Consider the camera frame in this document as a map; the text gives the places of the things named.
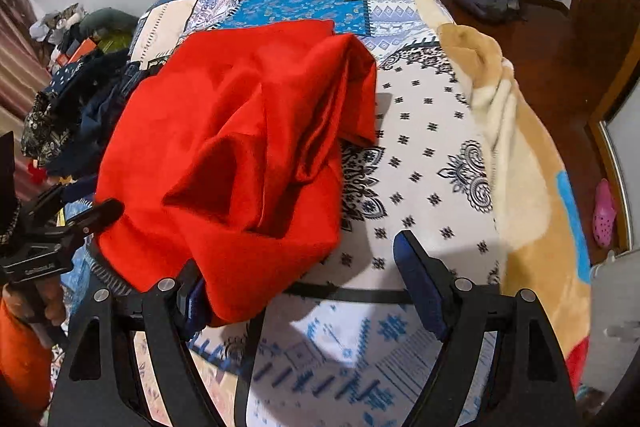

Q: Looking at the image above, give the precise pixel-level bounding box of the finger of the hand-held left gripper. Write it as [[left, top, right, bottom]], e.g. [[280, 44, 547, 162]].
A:
[[65, 199, 126, 235]]

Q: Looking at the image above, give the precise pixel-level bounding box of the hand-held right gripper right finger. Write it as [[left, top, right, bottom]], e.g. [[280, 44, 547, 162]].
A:
[[392, 230, 576, 427]]

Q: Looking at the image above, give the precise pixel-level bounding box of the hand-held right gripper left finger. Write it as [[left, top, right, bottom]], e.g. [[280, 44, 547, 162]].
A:
[[47, 259, 268, 427]]

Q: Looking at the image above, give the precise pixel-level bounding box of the red garment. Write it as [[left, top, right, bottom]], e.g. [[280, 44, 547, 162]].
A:
[[95, 19, 378, 328]]

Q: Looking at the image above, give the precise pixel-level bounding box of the person's left forearm orange sleeve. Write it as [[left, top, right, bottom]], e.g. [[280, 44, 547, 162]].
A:
[[0, 297, 53, 423]]

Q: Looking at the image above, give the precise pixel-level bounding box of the pile of dark clothes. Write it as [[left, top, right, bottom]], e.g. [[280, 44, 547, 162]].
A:
[[22, 49, 166, 192]]

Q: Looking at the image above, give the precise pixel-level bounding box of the person's left hand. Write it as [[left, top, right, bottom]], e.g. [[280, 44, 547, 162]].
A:
[[2, 279, 68, 328]]

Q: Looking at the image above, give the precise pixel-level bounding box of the blue patchwork printed bedsheet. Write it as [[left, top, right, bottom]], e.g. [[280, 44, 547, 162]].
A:
[[65, 0, 501, 427]]

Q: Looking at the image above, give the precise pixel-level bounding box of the beige fleece blanket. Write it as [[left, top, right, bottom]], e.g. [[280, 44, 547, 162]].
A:
[[395, 0, 593, 403]]

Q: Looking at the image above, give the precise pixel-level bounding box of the orange box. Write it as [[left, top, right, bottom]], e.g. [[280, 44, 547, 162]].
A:
[[56, 39, 96, 65]]

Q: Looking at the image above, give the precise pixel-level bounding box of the striped curtain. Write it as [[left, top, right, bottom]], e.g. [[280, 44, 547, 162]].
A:
[[0, 0, 51, 122]]

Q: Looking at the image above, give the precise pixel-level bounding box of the pink clog shoe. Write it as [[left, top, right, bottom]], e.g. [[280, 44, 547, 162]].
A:
[[592, 178, 619, 249]]

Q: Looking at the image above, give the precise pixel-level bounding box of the white cabinet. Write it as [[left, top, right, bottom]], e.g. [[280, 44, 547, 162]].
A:
[[582, 249, 640, 398]]

